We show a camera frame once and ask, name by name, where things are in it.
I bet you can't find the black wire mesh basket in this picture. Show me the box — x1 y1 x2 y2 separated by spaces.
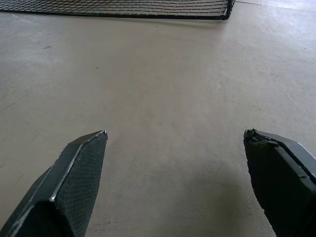
0 0 236 20

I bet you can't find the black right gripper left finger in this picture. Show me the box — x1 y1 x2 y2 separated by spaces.
0 130 109 237

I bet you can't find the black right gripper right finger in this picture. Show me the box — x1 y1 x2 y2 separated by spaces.
243 128 316 237

